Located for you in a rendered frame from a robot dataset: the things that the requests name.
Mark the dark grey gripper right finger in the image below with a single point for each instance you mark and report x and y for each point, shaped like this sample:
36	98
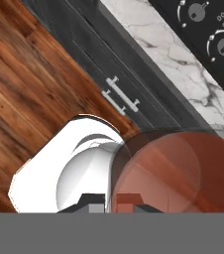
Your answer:
129	199

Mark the black hob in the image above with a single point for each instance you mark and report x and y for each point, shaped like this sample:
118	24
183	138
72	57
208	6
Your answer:
213	26

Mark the white rounded object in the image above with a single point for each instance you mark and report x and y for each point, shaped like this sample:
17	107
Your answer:
44	178

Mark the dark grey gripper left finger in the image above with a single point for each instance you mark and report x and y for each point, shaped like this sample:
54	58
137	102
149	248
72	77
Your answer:
92	199

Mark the dark grey drawer front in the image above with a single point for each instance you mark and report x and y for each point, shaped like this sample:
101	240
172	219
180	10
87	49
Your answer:
67	36
140	82

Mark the translucent red round disc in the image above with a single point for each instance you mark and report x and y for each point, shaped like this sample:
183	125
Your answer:
183	172

